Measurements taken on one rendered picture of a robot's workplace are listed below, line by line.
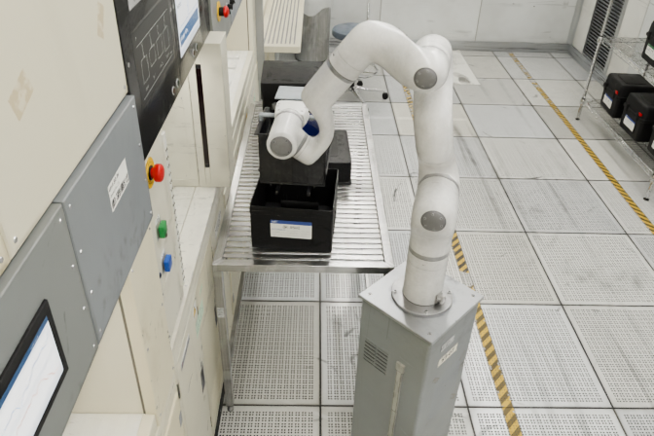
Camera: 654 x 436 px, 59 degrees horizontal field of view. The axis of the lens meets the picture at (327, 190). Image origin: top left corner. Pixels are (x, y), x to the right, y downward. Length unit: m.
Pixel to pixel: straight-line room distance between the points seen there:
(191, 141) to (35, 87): 1.28
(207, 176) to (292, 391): 0.98
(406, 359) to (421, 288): 0.23
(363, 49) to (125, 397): 0.97
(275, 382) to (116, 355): 1.32
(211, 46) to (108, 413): 1.08
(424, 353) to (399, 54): 0.87
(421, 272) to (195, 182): 0.89
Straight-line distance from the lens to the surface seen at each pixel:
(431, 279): 1.75
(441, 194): 1.55
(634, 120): 4.57
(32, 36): 0.82
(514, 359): 2.82
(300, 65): 2.81
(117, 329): 1.29
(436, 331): 1.76
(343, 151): 2.38
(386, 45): 1.43
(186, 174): 2.13
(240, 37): 3.42
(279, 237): 1.97
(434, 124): 1.49
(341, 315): 2.85
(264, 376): 2.61
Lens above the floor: 2.00
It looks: 33 degrees down
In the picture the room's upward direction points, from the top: 2 degrees clockwise
